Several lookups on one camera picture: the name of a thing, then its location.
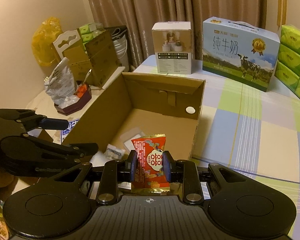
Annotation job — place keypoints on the blue milk carton gift box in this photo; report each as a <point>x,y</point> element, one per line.
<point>240,51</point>

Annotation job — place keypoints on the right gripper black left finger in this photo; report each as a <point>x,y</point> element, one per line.
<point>115,172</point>

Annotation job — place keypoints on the clear grey sachet packet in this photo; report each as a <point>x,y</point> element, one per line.
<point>114,153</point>

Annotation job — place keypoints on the open brown cardboard box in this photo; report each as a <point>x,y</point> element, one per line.
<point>143,103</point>

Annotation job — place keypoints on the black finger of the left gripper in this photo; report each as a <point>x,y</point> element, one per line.
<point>65,152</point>
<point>30,120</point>

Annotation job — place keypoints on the green tissue pack bundle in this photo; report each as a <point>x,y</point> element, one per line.
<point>288,60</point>

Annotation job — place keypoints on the checked blue green bedsheet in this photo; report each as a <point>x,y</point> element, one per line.
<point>254,132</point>

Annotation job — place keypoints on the silver foil bag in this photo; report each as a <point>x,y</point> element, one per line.
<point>60,84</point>

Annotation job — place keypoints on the small white humidifier box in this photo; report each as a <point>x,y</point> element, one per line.
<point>173,47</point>

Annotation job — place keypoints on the red snack packet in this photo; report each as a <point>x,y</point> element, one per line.
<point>149,176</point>

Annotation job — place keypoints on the yellow plastic bag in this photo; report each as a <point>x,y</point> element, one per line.
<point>42,39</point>

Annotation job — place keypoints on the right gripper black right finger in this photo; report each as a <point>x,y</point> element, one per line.
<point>185,172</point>

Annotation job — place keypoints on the beige curtain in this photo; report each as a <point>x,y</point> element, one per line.
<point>139,17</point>

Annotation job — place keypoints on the dark red wooden tray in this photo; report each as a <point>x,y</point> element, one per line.
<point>75,102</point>

